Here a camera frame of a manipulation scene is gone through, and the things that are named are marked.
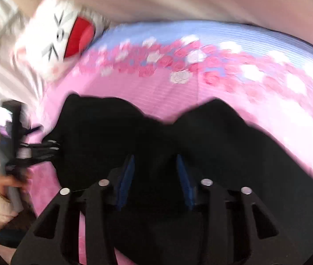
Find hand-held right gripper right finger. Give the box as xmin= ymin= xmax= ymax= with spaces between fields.
xmin=176 ymin=155 xmax=295 ymax=265

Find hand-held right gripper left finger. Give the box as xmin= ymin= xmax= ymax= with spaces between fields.
xmin=11 ymin=155 xmax=135 ymax=265

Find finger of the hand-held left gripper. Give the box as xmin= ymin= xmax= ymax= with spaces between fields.
xmin=21 ymin=140 xmax=61 ymax=151
xmin=21 ymin=150 xmax=60 ymax=167

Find black pants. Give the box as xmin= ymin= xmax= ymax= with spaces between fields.
xmin=43 ymin=94 xmax=313 ymax=265

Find person's left hand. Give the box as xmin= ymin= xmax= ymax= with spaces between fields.
xmin=0 ymin=170 xmax=33 ymax=197

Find white cloth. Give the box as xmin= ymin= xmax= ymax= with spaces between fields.
xmin=0 ymin=0 xmax=48 ymax=144

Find pink floral bed sheet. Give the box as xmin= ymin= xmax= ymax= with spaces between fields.
xmin=15 ymin=21 xmax=313 ymax=265

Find white cat face pillow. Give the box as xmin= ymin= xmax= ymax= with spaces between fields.
xmin=13 ymin=0 xmax=113 ymax=83

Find beige curtain cloth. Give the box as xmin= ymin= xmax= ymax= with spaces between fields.
xmin=7 ymin=0 xmax=313 ymax=42

